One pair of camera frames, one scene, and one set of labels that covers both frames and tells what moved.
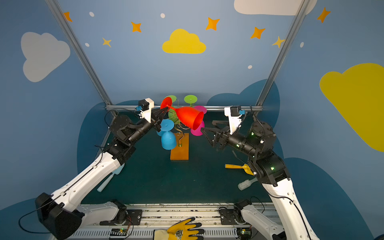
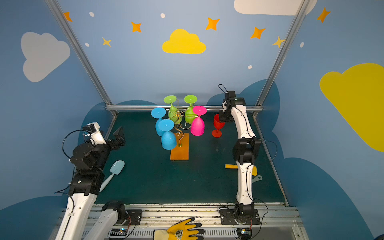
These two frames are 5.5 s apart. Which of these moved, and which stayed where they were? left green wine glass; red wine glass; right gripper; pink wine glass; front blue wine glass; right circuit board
Moved: right gripper; red wine glass
Stayed: pink wine glass; front blue wine glass; left green wine glass; right circuit board
